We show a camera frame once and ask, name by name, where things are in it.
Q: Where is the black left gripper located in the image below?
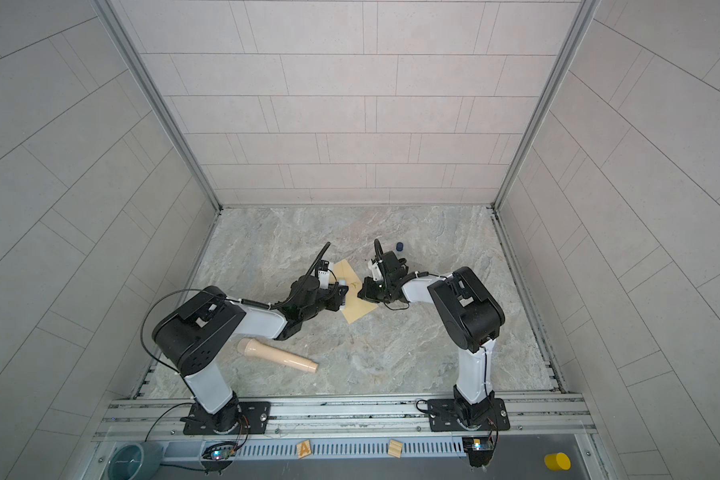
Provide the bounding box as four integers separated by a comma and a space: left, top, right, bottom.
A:
298, 283, 350, 323

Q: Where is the yellow paper envelope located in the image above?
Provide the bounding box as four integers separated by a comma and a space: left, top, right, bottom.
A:
332, 259, 378, 324

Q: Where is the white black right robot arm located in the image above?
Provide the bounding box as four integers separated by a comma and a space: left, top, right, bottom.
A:
358, 252, 506, 428

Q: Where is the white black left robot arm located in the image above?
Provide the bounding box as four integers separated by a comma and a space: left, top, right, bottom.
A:
151, 274, 349, 433

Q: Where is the wooden letter block A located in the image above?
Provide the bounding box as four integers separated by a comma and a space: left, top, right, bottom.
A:
297, 440, 313, 459

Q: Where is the beige wooden cylinder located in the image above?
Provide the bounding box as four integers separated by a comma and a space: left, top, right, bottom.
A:
237, 338, 319, 374

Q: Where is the plain wooden block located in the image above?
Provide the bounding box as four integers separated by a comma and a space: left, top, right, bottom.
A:
387, 440, 405, 458

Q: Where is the left green circuit board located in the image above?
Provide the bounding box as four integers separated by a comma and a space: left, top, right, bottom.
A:
201, 441, 238, 472

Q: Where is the green circuit board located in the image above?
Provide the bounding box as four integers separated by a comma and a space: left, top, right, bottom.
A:
462, 436, 496, 468
201, 441, 238, 472

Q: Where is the right green circuit board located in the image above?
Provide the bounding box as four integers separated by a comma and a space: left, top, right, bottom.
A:
462, 436, 496, 468

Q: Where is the teal round bowl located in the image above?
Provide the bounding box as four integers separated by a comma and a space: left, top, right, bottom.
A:
106, 442, 163, 480

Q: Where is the yellow cylinder object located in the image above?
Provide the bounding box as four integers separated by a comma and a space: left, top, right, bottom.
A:
544, 452, 572, 471

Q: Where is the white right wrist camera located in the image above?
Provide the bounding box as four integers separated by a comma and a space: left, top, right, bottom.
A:
368, 260, 383, 282

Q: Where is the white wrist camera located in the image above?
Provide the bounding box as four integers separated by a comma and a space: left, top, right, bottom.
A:
368, 260, 383, 282
316, 260, 336, 290

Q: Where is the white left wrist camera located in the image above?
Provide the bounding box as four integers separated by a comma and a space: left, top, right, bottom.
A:
316, 260, 336, 290

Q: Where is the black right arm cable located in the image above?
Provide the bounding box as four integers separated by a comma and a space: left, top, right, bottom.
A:
373, 238, 493, 391

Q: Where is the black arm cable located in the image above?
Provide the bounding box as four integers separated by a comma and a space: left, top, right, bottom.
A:
140, 241, 340, 442
373, 238, 493, 391

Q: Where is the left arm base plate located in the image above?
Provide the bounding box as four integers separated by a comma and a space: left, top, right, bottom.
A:
181, 399, 272, 435

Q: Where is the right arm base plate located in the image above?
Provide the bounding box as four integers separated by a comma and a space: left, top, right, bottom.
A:
420, 398, 511, 432

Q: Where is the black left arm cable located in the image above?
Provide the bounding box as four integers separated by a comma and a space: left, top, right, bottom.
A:
140, 241, 340, 442

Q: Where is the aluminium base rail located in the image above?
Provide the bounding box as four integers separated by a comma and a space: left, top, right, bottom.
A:
92, 391, 597, 460

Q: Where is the aluminium corner post right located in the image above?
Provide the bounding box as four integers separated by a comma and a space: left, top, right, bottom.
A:
493, 0, 600, 212

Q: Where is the aluminium corner post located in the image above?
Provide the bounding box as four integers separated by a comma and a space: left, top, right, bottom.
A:
92, 0, 223, 214
493, 0, 600, 212

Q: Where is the aluminium corner post left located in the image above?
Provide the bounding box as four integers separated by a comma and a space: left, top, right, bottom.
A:
92, 0, 223, 214

